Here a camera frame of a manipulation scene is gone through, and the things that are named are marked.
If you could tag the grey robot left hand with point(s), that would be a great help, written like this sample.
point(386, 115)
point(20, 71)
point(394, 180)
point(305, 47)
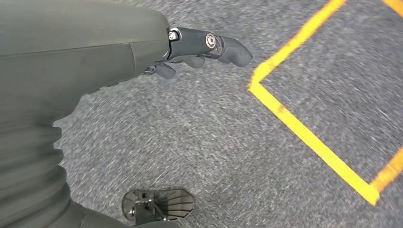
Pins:
point(69, 47)

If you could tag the robot left arm ribbed sleeve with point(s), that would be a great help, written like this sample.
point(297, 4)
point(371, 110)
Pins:
point(28, 176)

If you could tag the yellow floor tape square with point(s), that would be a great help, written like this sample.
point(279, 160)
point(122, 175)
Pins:
point(302, 132)

